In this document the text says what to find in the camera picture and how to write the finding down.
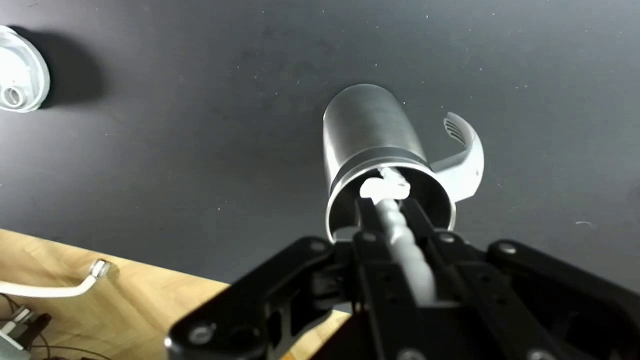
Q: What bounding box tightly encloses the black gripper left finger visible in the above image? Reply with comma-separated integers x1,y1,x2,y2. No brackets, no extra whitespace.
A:
354,201,426,360

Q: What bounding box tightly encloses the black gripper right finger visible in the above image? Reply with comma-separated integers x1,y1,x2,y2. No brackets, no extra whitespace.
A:
401,201,533,360

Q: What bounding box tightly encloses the white bottle brush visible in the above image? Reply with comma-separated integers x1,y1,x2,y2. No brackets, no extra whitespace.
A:
357,166,436,306

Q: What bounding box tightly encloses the stainless steel thermos flask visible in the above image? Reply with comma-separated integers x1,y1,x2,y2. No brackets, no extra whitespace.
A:
321,84,483,241

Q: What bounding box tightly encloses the white cable with plug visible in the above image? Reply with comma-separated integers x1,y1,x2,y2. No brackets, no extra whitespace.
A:
0,258,111,301

